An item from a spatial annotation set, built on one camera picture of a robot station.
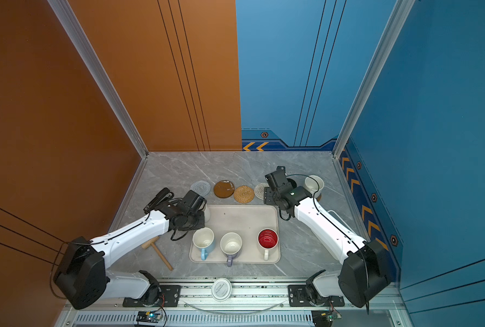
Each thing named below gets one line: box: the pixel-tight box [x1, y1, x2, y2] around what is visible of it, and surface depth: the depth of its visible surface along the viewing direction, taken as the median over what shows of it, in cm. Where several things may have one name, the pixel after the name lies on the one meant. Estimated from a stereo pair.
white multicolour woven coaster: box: [254, 182, 270, 201], surface depth 105 cm
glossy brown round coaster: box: [213, 179, 236, 199], surface depth 105 cm
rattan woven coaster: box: [233, 185, 255, 204], surface depth 104 cm
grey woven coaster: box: [190, 179, 212, 197], surface depth 107 cm
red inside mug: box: [256, 227, 279, 261], surface depth 82 cm
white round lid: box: [211, 277, 233, 302], surface depth 71 cm
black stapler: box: [143, 187, 175, 214], surface depth 98 cm
